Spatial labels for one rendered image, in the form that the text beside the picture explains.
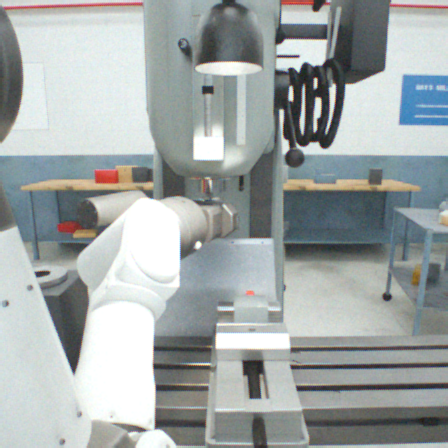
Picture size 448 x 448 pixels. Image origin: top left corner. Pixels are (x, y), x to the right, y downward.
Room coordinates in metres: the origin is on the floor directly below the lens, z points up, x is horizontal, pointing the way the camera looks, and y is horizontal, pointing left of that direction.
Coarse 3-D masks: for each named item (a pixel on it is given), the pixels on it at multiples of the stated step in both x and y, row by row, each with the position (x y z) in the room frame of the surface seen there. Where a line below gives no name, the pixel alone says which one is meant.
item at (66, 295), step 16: (48, 272) 0.61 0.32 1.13; (64, 272) 0.60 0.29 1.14; (48, 288) 0.56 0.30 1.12; (64, 288) 0.56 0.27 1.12; (80, 288) 0.62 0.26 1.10; (48, 304) 0.54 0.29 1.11; (64, 304) 0.55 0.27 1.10; (80, 304) 0.61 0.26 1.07; (64, 320) 0.54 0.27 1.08; (80, 320) 0.60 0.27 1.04; (64, 336) 0.54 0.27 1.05; (80, 336) 0.60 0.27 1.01
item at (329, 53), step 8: (336, 8) 0.86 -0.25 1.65; (328, 16) 0.89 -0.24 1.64; (336, 16) 0.86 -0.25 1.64; (328, 24) 0.89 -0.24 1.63; (336, 24) 0.86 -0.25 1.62; (328, 32) 0.89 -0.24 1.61; (336, 32) 0.86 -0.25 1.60; (328, 40) 0.89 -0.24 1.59; (328, 48) 0.90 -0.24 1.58; (328, 56) 0.90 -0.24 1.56; (328, 72) 0.88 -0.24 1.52; (328, 80) 0.92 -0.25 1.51
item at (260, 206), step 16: (160, 160) 0.99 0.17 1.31; (272, 160) 0.99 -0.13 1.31; (160, 176) 0.99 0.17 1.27; (176, 176) 0.99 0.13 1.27; (256, 176) 0.99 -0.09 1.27; (272, 176) 0.99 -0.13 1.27; (160, 192) 0.99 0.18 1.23; (176, 192) 0.99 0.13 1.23; (192, 192) 0.99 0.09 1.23; (224, 192) 0.99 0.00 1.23; (240, 192) 0.99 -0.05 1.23; (256, 192) 0.99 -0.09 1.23; (272, 192) 0.99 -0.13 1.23; (240, 208) 0.99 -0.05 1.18; (256, 208) 0.99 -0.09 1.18; (272, 208) 0.99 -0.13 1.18; (240, 224) 0.99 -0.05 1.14; (256, 224) 0.99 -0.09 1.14; (272, 224) 0.99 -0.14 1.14
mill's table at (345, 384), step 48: (192, 336) 0.73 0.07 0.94; (336, 336) 0.73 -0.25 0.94; (384, 336) 0.73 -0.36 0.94; (432, 336) 0.72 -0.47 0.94; (192, 384) 0.57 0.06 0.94; (336, 384) 0.57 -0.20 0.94; (384, 384) 0.56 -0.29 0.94; (432, 384) 0.56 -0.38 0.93; (192, 432) 0.51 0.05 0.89; (336, 432) 0.51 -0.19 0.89; (384, 432) 0.51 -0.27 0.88; (432, 432) 0.50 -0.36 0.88
